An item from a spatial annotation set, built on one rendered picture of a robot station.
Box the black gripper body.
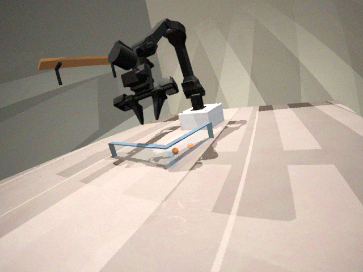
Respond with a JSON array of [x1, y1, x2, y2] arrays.
[[113, 71, 179, 112]]

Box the low clear corner walls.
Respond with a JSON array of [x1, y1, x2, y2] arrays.
[[109, 123, 213, 169]]

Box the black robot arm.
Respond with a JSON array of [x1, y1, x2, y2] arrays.
[[108, 18, 206, 111]]

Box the clear low corner wall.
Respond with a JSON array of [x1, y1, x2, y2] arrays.
[[108, 122, 211, 150]]

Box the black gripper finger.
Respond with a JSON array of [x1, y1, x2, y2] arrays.
[[124, 99, 144, 125], [150, 89, 167, 120]]

